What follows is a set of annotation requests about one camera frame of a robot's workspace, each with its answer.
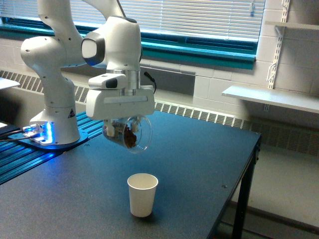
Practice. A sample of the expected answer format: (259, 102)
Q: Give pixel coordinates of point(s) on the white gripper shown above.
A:
(109, 105)

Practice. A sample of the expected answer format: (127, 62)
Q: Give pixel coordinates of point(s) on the clear plastic cup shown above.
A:
(113, 130)

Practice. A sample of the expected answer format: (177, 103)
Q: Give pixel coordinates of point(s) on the brown nuts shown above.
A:
(130, 138)

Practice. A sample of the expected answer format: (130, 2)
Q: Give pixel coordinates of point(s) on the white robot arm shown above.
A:
(115, 46)

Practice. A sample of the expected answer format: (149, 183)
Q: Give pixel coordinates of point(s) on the white paper cup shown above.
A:
(142, 190)

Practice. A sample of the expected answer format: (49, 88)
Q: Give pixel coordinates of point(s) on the white tabletop at left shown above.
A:
(6, 83)

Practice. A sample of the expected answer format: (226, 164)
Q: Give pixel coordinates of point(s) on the teal window sill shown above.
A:
(173, 48)

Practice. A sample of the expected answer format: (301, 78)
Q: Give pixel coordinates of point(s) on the white window blinds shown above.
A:
(219, 19)

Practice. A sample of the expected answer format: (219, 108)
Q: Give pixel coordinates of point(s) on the black table leg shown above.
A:
(244, 194)

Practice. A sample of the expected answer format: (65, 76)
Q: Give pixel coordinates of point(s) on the white radiator cover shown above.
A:
(274, 134)

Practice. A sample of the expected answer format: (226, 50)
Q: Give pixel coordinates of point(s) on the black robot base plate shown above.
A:
(56, 147)

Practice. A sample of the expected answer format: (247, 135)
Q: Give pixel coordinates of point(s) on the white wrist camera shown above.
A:
(108, 81)

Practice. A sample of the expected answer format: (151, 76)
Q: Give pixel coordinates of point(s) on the blue aluminium rail platform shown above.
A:
(17, 158)

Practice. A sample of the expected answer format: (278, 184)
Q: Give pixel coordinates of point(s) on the white blind cord pull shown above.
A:
(252, 8)

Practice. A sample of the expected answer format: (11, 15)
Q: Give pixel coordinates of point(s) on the white lower wall shelf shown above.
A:
(286, 99)

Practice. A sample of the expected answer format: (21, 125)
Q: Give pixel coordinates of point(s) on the white wall shelf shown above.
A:
(293, 25)
(286, 99)

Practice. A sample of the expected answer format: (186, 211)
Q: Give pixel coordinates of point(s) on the white shelf rail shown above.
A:
(280, 30)

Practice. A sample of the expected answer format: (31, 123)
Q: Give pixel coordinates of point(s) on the white upper wall shelf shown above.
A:
(293, 25)

